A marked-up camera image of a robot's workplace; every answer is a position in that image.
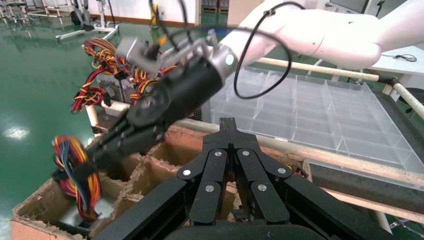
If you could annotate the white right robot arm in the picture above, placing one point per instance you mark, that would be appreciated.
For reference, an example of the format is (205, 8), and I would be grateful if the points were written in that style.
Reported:
(314, 30)

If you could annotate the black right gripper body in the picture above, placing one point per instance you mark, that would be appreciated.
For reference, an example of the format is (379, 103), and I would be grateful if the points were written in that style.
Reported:
(179, 92)

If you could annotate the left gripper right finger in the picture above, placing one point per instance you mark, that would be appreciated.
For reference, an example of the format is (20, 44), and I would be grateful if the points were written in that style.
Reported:
(261, 188)

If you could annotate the white rack leg pipe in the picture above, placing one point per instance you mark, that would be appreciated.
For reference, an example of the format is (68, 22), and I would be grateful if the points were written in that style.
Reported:
(92, 116)

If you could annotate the brown cardboard divider box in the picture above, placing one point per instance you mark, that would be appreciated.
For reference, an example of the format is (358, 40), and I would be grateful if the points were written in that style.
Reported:
(155, 172)

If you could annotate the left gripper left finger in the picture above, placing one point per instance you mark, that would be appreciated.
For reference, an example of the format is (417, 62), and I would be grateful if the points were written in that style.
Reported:
(208, 185)

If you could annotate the white desk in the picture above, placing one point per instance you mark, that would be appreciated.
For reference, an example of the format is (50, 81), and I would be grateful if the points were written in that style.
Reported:
(404, 66)

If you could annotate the beige rack end pipe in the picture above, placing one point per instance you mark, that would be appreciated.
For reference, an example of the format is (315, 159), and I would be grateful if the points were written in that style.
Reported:
(410, 99)

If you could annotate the white metal floor stand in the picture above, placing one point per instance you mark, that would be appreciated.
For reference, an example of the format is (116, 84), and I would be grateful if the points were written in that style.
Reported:
(89, 30)

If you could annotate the long beige rack pipe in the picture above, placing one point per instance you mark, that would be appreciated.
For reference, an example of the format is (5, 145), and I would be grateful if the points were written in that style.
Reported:
(331, 159)

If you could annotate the beige rack side pipe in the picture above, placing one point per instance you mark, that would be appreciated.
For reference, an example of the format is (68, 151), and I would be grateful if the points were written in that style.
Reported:
(314, 68)

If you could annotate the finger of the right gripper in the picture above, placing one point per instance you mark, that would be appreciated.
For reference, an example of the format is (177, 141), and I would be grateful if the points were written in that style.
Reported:
(132, 149)
(119, 137)

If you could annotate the clear acrylic divider tray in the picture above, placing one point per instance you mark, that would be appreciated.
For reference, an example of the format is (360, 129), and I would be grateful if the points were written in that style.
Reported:
(314, 112)

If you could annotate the metal workbench frame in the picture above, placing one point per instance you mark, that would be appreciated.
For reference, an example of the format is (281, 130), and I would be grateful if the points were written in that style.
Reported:
(16, 8)

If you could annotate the black mat under tray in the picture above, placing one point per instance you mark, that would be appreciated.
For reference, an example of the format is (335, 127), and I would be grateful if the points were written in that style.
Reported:
(364, 185)

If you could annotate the beige flat shelf board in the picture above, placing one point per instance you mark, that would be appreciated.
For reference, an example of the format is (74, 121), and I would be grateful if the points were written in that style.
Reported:
(381, 205)

